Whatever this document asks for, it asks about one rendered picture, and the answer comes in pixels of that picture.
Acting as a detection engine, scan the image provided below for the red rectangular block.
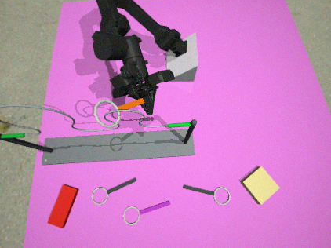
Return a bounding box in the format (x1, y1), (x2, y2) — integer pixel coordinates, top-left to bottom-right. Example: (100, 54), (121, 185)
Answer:
(47, 185), (79, 228)

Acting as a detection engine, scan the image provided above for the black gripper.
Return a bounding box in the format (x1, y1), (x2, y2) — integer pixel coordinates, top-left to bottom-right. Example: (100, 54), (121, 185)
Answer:
(112, 56), (175, 115)

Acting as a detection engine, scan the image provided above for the grey ring with purple handle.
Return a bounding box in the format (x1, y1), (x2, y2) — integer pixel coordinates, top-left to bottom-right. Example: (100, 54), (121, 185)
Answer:
(123, 201), (171, 225)

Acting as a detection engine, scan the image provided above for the orange long bar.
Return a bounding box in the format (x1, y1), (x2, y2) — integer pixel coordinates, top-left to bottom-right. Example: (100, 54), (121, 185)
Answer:
(94, 98), (144, 128)

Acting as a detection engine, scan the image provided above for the grey ring with dark grey handle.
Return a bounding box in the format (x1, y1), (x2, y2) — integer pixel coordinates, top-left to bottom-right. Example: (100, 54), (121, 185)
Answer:
(184, 184), (231, 206)
(91, 178), (136, 205)

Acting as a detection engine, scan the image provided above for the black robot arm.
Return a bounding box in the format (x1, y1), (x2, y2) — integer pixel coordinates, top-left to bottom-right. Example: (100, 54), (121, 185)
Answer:
(92, 0), (187, 91)

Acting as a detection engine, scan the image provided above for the pale yellow square block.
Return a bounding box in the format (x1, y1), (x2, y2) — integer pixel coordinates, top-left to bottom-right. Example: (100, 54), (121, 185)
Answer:
(241, 166), (280, 205)

